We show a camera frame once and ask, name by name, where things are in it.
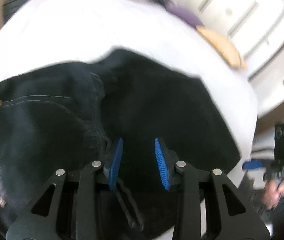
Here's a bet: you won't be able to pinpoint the black denim pants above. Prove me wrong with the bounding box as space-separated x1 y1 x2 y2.
0 50 240 239

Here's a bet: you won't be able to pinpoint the person right hand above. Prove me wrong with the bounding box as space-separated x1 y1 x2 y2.
261 180 284 210

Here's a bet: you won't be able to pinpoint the yellow cushion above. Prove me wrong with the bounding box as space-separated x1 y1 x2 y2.
196 26 247 70

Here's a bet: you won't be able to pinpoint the purple cushion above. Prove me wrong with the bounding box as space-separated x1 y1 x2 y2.
165 1 204 28

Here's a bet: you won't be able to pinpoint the white bed sheet mattress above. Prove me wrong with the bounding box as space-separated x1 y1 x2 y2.
0 0 259 239

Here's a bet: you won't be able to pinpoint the grey nightstand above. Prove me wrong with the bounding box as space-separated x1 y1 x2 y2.
3 0 29 23

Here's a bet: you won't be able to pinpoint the white wardrobe with black handles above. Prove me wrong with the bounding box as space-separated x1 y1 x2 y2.
180 0 284 116

